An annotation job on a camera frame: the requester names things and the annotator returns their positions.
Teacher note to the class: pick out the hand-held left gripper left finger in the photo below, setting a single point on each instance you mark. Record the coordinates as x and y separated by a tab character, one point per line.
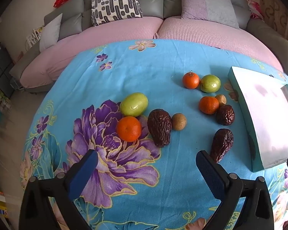
82	177

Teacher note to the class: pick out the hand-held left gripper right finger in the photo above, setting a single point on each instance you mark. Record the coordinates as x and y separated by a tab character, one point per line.
210	172

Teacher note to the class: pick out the teal shallow box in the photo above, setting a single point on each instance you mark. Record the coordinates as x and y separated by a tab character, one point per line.
261	119

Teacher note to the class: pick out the large dried red date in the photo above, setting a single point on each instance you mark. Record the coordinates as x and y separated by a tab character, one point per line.
159	127

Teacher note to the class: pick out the large green guava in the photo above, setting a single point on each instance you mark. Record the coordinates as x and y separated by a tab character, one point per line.
134	104

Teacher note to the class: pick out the orange tangerine with stem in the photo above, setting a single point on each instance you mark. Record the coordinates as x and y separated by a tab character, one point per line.
191	80

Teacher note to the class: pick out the blue floral blanket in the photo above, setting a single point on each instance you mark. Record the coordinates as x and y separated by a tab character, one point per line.
146	64

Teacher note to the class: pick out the pink seat cover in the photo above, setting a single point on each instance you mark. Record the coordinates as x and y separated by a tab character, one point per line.
98	36
206	33

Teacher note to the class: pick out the dark cabinet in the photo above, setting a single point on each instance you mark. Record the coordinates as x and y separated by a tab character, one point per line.
0	62

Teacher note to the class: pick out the white rack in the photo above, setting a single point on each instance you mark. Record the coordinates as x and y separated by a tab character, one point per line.
33	38

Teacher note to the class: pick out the light grey pillow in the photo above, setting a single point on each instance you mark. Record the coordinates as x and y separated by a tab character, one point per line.
50	32

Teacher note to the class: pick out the pink floral cloth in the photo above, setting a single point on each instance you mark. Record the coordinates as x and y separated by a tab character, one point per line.
254	9

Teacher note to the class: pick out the purple grey pillow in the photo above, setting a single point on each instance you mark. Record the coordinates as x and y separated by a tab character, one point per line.
206	4

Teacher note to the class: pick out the grey sofa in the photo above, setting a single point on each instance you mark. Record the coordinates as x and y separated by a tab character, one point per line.
169	3

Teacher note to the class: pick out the black white patterned pillow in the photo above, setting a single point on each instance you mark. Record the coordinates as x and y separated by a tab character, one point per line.
116	4

